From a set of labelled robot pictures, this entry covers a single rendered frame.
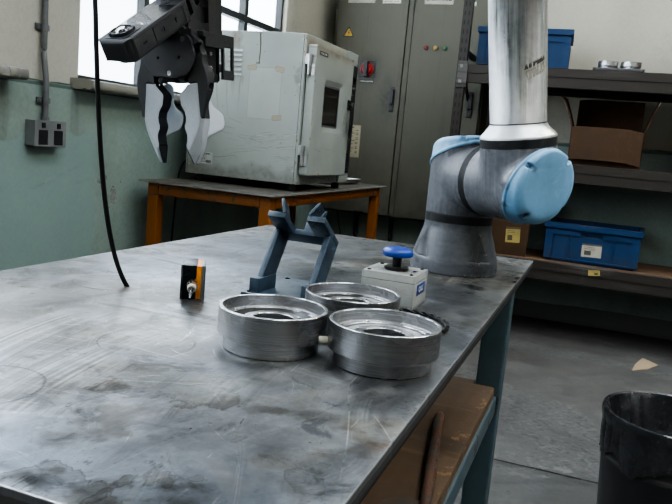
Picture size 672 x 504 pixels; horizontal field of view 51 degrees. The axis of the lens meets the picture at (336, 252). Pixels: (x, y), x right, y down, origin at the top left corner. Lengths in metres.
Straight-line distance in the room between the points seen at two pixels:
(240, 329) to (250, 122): 2.46
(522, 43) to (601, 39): 3.66
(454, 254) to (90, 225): 1.98
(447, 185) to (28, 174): 1.79
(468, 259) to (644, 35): 3.65
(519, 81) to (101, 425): 0.79
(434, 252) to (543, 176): 0.23
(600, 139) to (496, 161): 3.06
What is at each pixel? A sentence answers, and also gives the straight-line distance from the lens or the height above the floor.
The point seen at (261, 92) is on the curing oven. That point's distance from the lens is 3.07.
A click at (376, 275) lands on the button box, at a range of 0.91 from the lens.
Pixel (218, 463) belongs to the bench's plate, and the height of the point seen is 0.80.
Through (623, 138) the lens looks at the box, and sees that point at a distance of 4.15.
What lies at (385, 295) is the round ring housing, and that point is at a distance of 0.82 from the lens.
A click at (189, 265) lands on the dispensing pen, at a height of 0.84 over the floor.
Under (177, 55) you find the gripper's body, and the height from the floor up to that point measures 1.08.
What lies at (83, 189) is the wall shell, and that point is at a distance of 2.90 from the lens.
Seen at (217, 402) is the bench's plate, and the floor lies 0.80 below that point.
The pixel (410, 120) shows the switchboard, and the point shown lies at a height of 1.18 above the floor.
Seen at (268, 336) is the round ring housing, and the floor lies 0.83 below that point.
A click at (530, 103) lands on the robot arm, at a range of 1.10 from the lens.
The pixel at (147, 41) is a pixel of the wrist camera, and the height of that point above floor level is 1.09.
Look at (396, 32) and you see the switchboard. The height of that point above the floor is 1.71.
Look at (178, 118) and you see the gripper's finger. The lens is 0.92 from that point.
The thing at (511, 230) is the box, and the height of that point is 0.59.
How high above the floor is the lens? 1.00
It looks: 9 degrees down
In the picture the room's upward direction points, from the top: 5 degrees clockwise
